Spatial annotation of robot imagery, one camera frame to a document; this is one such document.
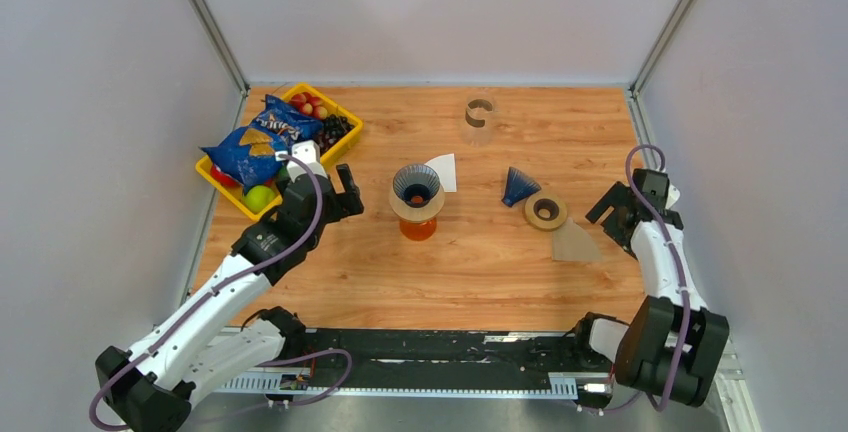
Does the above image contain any blue glass dripper cone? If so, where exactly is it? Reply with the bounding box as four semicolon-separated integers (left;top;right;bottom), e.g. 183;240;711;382
392;164;441;208

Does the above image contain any brown paper coffee filter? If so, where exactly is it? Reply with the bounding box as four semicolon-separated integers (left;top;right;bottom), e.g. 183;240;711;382
552;218;602;262

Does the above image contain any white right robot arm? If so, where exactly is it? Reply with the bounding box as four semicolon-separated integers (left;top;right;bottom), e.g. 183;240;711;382
570;168;730;407

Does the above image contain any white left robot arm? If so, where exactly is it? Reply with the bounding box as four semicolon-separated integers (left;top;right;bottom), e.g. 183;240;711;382
89;160;364;431

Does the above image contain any white paper coffee filter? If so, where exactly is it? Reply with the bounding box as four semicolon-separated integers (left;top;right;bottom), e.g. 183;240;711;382
426;153;458;193

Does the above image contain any green apple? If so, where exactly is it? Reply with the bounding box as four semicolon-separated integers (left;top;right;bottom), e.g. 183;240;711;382
243;185;276;214

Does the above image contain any blue chips bag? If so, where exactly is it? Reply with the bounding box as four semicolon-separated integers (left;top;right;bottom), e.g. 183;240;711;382
200;95;323;191

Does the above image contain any orange glass carafe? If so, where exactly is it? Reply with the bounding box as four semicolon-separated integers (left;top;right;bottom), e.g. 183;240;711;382
399;217;438;241

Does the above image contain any dark grapes bunch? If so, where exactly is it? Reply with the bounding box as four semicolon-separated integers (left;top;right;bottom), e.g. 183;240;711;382
313;115;354;155

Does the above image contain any red fruit under bag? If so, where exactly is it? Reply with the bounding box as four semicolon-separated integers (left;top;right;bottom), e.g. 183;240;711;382
209;164;241;188

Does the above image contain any yellow plastic tray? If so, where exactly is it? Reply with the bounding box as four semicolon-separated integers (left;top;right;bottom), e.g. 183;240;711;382
195;83;364;221

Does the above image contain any red apples bunch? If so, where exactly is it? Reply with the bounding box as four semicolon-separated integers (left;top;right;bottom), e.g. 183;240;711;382
288;92;329;120

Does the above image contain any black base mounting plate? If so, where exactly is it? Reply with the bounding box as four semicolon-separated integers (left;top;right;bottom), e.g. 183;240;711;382
239;306;637;392

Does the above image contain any clear glass carafe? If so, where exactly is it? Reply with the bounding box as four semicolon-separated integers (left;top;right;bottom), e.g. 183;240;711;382
460;93;497;147

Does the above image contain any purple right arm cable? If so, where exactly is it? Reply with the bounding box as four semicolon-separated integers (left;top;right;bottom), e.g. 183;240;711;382
576;144;694;415

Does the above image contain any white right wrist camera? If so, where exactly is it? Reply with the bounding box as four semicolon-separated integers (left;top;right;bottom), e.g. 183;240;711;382
665;183;681;210

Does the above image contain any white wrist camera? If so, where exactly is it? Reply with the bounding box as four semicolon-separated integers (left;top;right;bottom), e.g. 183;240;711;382
665;183;681;210
275;140;328;181

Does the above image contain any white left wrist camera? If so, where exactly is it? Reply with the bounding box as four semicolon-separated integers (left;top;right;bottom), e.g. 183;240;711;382
275;140;328;181

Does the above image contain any aluminium frame rail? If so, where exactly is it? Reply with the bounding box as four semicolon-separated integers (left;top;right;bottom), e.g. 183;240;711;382
119;332;747;432

